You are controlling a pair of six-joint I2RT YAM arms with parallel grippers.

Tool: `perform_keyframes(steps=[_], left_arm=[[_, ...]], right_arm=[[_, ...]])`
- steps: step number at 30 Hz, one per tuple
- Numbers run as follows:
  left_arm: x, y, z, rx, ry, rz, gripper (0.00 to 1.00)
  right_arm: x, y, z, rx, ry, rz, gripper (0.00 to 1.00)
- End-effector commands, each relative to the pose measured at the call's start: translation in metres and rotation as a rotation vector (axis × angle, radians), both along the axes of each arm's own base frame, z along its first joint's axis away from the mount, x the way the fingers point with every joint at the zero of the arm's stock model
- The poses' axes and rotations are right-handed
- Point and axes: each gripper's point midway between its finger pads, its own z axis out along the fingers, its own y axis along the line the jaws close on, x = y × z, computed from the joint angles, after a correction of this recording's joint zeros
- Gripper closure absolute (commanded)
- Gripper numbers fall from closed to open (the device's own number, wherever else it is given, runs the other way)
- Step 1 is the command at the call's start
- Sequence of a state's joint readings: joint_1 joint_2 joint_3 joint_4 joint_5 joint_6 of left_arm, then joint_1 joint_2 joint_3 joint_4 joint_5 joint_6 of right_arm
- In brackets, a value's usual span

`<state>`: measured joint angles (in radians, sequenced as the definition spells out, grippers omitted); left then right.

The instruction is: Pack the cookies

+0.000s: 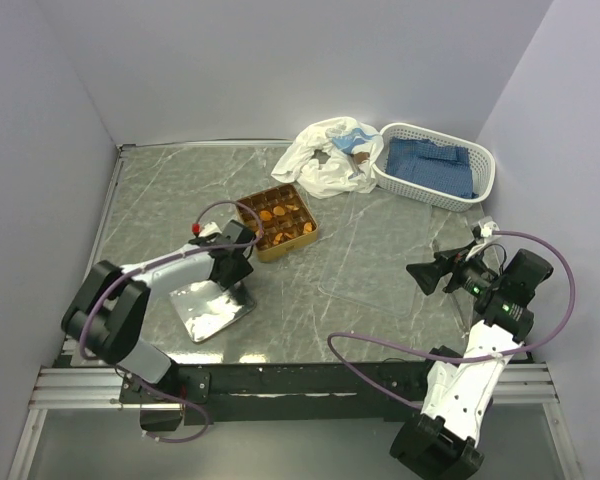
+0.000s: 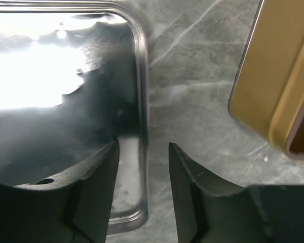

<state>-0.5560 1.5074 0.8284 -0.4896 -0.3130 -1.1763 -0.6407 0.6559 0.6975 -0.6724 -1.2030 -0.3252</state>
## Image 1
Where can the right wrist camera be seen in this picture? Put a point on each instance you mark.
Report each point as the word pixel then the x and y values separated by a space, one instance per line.
pixel 483 232

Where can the metal tongs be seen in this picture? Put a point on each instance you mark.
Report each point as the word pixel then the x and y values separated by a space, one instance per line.
pixel 463 311

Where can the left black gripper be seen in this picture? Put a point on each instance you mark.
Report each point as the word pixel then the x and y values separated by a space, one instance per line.
pixel 243 269

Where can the white laundry basket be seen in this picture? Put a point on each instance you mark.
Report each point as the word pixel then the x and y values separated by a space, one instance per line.
pixel 482 164

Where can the white crumpled shirt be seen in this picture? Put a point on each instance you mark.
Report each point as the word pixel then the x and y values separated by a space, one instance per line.
pixel 332 157

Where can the silver tin lid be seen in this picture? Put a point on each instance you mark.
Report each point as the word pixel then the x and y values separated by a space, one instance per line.
pixel 205 308

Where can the gold cookie tin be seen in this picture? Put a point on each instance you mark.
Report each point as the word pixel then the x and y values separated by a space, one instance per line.
pixel 292 222

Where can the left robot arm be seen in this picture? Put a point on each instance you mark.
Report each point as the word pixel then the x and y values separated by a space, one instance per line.
pixel 204 279

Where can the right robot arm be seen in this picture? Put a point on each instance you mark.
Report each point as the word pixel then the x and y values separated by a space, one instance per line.
pixel 441 442

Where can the blue folded cloth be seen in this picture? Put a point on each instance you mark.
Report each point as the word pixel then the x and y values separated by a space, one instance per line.
pixel 444 169

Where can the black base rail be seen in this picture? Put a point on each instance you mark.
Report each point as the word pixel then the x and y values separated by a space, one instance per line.
pixel 279 392

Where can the clear plastic tray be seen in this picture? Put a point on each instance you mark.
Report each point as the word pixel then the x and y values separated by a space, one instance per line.
pixel 378 235

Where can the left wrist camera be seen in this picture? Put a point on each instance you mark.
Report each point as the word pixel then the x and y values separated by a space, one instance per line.
pixel 204 232

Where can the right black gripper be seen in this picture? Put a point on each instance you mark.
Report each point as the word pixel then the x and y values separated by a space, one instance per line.
pixel 428 273

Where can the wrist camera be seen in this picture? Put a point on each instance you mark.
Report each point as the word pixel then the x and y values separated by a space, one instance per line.
pixel 483 232
pixel 204 232

